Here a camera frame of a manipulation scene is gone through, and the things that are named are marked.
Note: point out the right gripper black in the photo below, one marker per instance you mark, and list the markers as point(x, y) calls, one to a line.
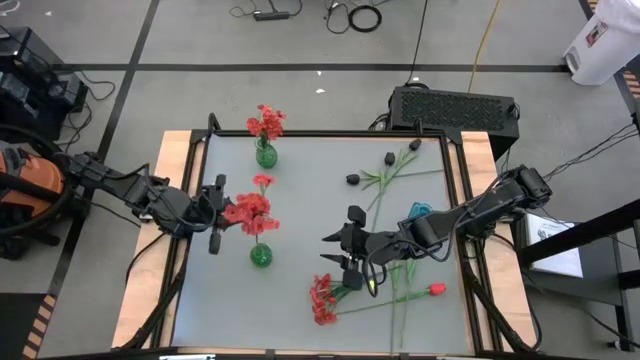
point(372, 245)

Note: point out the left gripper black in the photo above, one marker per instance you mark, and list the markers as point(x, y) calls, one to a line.
point(207, 210)

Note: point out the red small-blossom flower bunch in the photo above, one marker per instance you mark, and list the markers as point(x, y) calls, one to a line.
point(322, 300)
point(252, 210)
point(265, 122)

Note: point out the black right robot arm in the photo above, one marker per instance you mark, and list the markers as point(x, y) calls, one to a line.
point(475, 215)

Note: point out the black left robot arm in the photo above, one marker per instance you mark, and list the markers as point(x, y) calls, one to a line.
point(125, 187)

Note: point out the round green glass vase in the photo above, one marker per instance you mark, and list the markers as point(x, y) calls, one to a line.
point(261, 255)

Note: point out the tall green glass vase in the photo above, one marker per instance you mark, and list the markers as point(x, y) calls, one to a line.
point(266, 156)

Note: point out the blue glass vase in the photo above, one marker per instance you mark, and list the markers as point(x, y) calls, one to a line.
point(419, 210)

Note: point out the black computer case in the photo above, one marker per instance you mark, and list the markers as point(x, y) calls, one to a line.
point(450, 112)

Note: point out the orange vacuum cleaner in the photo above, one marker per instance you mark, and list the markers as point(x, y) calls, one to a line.
point(30, 185)

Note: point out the black power strip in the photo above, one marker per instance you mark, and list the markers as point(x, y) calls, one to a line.
point(271, 15)

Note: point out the white paper booklet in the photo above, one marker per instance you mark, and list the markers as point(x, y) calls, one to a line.
point(555, 245)

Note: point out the black electronics boxes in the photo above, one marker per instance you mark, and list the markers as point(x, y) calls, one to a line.
point(30, 85)

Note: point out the black side table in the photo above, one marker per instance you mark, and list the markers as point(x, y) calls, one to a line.
point(600, 280)

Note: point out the white bin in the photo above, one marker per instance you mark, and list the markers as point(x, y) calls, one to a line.
point(607, 42)

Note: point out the black aluminium table frame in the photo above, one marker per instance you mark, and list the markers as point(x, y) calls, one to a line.
point(325, 133)

